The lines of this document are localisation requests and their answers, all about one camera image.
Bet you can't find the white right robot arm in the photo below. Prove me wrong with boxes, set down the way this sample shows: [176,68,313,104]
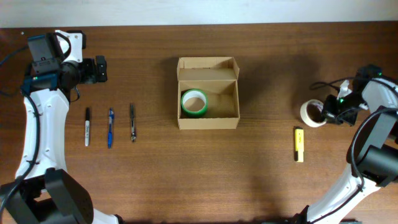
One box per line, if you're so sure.
[289,64,397,223]

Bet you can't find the black and white marker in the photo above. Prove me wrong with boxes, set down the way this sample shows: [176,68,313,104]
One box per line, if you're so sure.
[85,108,90,147]

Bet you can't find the black pen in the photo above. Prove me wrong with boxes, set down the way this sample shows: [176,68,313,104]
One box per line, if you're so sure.
[130,104,136,142]

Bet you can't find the green tape roll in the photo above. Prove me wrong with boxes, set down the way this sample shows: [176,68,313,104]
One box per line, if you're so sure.
[180,89,208,118]

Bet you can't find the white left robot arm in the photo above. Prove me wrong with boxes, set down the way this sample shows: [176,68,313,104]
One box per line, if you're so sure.
[1,55,123,223]

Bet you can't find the open cardboard box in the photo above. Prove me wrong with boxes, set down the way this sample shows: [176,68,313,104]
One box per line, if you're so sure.
[177,57,240,130]

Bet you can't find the blue pen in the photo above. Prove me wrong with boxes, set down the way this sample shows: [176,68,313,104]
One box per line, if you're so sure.
[108,108,114,149]

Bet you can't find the yellow highlighter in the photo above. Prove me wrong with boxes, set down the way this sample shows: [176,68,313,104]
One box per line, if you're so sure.
[294,128,304,162]

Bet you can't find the white masking tape roll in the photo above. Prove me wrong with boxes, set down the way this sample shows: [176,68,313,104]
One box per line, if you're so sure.
[300,100,326,128]

